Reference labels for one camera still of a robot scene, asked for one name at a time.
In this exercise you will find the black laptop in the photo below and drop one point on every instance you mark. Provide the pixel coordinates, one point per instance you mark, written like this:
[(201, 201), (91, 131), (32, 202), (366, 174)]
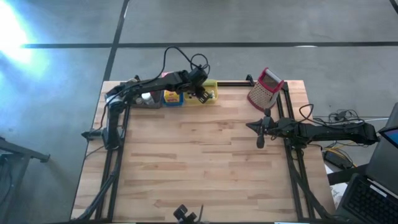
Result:
[(370, 202)]

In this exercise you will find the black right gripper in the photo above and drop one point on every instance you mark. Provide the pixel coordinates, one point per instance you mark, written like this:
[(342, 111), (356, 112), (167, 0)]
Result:
[(280, 127)]

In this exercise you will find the red metal cheese grater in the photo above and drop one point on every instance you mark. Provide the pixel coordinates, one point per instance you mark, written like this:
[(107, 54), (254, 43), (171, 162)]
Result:
[(264, 91)]

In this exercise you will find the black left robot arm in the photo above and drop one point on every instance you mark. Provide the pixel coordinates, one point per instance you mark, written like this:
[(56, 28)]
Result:
[(143, 87)]

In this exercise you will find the dark grey plastic bin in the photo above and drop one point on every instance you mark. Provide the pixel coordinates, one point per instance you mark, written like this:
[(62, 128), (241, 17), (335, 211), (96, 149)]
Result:
[(152, 101)]

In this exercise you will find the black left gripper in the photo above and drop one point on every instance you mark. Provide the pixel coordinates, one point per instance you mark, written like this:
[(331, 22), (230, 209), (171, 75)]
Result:
[(197, 77)]

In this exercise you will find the yellow plastic bin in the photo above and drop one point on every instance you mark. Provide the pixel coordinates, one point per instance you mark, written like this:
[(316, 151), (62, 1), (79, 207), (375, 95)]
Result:
[(211, 93)]

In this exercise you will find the blue plastic basket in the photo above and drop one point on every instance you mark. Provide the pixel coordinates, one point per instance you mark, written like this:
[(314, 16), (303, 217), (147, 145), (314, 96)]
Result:
[(172, 102)]

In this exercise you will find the black aluminium table frame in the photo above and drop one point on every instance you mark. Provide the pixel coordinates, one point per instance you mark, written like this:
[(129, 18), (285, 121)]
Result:
[(289, 186)]

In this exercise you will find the yellow Corn Pops cereal box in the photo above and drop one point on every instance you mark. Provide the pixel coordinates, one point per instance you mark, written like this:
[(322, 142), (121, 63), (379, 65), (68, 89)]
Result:
[(171, 96)]

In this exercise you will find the small white-capped dropper bottle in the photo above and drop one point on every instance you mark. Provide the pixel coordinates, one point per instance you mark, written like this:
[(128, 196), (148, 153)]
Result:
[(212, 93)]

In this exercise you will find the laptop with blue screen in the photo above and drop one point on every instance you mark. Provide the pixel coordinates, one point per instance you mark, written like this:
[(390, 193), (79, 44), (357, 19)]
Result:
[(392, 136)]

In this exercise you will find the black table-level camera mount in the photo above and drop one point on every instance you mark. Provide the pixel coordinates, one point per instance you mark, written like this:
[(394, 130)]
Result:
[(185, 214)]

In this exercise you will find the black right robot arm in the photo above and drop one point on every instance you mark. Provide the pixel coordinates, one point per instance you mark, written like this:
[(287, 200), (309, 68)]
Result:
[(329, 132)]

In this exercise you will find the small clear glass jar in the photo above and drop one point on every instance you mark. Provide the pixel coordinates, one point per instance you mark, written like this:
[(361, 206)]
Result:
[(139, 100)]

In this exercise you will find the black power brick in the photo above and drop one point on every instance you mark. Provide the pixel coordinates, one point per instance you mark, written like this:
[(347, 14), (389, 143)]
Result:
[(337, 159)]

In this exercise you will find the black side stand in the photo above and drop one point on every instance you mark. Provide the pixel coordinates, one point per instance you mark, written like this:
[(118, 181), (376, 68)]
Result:
[(18, 152)]

